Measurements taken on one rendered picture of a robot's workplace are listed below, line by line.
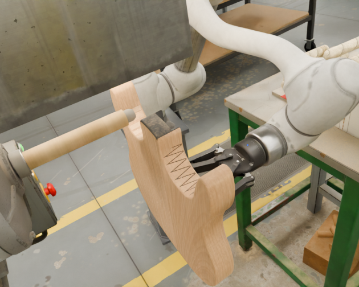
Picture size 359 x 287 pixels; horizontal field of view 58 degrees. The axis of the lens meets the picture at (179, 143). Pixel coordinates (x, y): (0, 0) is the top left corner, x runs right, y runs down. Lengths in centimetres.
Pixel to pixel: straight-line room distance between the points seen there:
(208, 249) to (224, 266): 6
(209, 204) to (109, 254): 159
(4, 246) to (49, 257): 165
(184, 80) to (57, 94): 111
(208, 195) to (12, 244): 28
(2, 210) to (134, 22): 29
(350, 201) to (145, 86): 88
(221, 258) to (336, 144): 54
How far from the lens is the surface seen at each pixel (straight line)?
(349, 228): 110
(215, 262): 62
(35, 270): 216
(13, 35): 36
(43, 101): 38
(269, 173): 226
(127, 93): 65
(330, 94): 67
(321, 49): 131
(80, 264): 205
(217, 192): 45
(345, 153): 100
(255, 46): 79
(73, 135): 58
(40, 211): 90
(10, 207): 51
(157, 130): 53
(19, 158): 57
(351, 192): 101
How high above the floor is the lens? 155
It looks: 37 degrees down
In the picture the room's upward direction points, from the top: 11 degrees counter-clockwise
